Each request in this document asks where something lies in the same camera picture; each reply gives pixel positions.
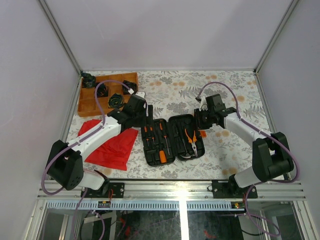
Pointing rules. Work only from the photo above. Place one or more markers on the aluminium corner post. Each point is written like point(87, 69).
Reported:
point(280, 27)
point(59, 34)

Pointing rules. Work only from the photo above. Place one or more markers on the rolled black tape left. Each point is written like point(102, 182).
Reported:
point(101, 90)

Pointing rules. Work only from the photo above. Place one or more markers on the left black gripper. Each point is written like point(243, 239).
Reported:
point(145, 121)

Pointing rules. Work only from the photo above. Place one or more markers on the orange handle pliers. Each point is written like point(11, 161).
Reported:
point(192, 139)

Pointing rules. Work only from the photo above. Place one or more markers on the black orange grip screwdriver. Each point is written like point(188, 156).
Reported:
point(164, 133)

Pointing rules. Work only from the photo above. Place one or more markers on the white slotted cable duct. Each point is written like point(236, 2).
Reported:
point(143, 205)

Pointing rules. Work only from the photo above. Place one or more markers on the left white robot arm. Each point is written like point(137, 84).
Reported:
point(66, 159)

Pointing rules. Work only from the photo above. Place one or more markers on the large orange handle screwdriver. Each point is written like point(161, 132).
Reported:
point(162, 157)

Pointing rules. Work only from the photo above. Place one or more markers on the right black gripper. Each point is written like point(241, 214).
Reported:
point(198, 124)

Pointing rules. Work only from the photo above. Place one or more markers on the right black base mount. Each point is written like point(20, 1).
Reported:
point(222, 189)

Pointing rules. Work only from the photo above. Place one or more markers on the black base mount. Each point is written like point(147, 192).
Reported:
point(109, 190)
point(222, 189)

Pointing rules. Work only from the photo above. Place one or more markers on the black plastic tool case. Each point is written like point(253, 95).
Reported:
point(175, 128)

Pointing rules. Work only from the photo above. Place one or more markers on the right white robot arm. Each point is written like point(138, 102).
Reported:
point(270, 157)

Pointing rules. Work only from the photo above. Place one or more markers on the left aluminium corner post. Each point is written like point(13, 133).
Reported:
point(59, 34)

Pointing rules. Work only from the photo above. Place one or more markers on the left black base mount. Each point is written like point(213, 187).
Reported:
point(109, 190)

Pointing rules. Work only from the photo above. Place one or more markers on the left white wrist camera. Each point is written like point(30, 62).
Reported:
point(141, 94)

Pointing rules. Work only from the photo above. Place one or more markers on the red cloth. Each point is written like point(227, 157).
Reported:
point(115, 152)

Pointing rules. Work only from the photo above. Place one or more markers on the thin screwdriver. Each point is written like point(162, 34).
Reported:
point(152, 134)

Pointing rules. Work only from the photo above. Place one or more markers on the right aluminium corner post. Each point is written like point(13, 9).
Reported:
point(280, 27)

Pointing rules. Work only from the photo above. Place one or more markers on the small precision screwdriver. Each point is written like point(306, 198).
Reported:
point(145, 130)

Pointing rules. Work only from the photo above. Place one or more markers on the rolled black tape right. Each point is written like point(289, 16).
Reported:
point(129, 87)

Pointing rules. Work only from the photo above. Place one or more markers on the rolled black yellow tape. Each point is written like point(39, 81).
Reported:
point(116, 101)

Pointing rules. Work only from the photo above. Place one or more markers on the wooden compartment tray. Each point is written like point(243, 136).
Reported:
point(88, 102)

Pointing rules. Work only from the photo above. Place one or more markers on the aluminium front rail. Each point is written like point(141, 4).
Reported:
point(200, 190)

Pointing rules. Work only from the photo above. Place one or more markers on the rolled tape in corner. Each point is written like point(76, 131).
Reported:
point(88, 80)

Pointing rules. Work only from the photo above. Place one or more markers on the small hammer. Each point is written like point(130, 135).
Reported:
point(188, 153)

